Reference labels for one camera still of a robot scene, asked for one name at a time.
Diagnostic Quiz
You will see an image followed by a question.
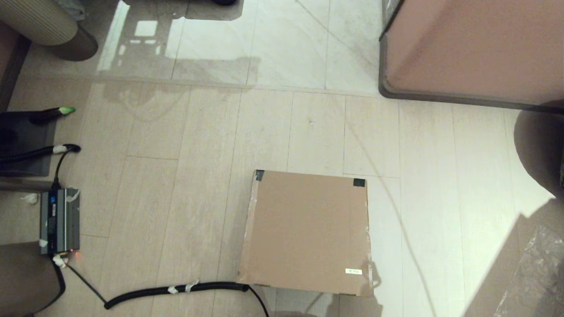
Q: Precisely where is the beige ribbed round pouf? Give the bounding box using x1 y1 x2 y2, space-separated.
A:
0 0 99 61

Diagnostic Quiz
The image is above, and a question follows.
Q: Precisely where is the black taped cable conduit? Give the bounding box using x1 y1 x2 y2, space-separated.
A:
0 144 82 190

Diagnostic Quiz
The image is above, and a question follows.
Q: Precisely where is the brown rounded furniture base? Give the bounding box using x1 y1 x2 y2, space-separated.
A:
0 241 62 317

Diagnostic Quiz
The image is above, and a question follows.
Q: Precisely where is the black green-tipped stick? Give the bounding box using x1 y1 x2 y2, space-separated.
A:
29 106 77 125

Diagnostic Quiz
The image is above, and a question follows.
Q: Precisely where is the black coiled cable conduit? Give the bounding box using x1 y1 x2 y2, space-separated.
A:
65 262 269 317

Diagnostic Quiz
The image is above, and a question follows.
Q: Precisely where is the thick black power cable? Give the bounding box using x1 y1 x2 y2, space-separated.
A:
33 260 67 316

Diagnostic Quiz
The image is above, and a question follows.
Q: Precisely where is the brown wooden furniture panel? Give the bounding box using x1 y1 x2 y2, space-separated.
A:
0 22 31 111

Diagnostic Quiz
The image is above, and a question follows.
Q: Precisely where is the brown cardboard shoe box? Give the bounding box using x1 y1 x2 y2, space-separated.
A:
237 170 375 298

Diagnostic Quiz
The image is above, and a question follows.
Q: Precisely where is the grey power inverter box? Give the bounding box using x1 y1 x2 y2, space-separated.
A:
40 188 81 255

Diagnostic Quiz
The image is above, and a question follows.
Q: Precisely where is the pink cabinet with grey edge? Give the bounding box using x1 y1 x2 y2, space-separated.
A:
379 0 564 111

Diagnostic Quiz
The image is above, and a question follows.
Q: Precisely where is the dark grey floor platform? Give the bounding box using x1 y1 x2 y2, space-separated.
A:
0 111 57 177

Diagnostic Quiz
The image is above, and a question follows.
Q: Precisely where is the clear crinkled plastic wrap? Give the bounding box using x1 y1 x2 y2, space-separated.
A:
493 225 564 317

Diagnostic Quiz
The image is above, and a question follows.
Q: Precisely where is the grey cloth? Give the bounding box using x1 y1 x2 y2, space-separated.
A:
55 0 86 21

